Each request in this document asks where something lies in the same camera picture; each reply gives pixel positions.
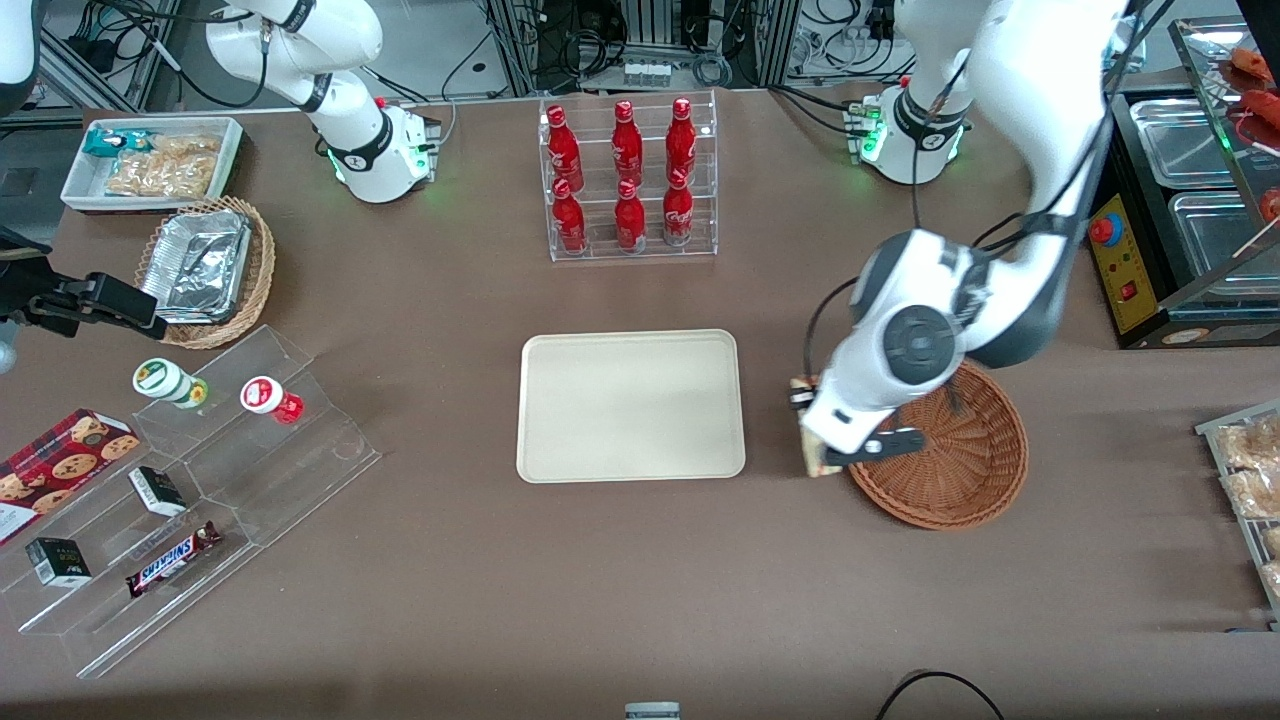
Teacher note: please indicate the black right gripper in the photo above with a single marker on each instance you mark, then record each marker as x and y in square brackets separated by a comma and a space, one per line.
[28, 291]

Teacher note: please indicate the triangular sandwich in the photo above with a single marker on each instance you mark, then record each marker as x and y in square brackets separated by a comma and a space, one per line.
[812, 462]

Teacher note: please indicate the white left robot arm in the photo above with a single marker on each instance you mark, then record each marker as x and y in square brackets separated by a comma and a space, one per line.
[1020, 100]

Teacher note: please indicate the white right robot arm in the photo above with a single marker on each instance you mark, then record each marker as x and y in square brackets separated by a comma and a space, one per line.
[340, 130]

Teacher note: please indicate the light wicker basket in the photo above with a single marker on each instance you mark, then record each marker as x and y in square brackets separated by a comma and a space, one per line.
[262, 260]

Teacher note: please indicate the beige plastic tray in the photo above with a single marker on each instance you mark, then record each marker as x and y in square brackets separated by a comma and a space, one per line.
[630, 405]

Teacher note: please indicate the round brown wicker basket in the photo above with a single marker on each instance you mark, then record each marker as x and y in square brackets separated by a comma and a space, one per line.
[960, 480]

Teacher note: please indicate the green lid white cup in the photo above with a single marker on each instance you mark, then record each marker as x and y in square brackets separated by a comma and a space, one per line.
[160, 378]

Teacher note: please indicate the stack of foil trays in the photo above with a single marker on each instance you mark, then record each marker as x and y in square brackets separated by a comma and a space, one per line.
[195, 265]

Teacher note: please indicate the white rectangular bin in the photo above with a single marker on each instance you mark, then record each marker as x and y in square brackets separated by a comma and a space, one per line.
[78, 188]

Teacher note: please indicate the bag of beige crackers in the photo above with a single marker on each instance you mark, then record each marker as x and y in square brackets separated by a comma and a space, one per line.
[165, 168]

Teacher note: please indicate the red lid white cup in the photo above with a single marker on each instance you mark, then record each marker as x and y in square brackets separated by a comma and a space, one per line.
[265, 396]

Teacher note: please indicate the teal snack packet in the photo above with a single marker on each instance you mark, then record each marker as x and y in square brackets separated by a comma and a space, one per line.
[108, 142]

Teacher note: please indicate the red cookie box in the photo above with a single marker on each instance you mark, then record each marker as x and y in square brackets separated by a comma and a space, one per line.
[60, 465]

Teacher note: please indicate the small black white box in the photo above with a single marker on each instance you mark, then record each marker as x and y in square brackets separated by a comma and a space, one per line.
[157, 491]

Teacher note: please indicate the clear acrylic bottle rack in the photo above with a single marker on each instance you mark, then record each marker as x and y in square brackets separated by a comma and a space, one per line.
[632, 255]

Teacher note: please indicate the red cola bottle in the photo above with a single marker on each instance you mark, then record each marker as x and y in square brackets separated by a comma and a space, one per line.
[681, 140]
[627, 145]
[678, 212]
[563, 150]
[570, 220]
[630, 218]

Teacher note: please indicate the clear acrylic stepped stand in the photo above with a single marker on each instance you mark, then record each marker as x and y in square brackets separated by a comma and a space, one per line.
[290, 470]

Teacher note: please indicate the Snickers chocolate bar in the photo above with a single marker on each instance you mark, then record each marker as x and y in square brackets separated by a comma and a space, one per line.
[172, 560]

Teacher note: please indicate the small grey device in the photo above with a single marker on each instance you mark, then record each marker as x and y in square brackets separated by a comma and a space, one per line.
[652, 711]

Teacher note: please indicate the white power strip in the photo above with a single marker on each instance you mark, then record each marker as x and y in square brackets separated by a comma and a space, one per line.
[647, 73]

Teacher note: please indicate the black food display case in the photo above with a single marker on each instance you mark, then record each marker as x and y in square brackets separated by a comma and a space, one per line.
[1200, 325]

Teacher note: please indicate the steel food pan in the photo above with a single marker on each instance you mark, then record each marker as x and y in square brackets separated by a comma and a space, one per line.
[1180, 140]
[1215, 240]

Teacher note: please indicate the wrapped pastry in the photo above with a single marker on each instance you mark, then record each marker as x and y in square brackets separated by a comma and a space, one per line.
[1255, 492]
[1272, 540]
[1255, 442]
[1272, 578]

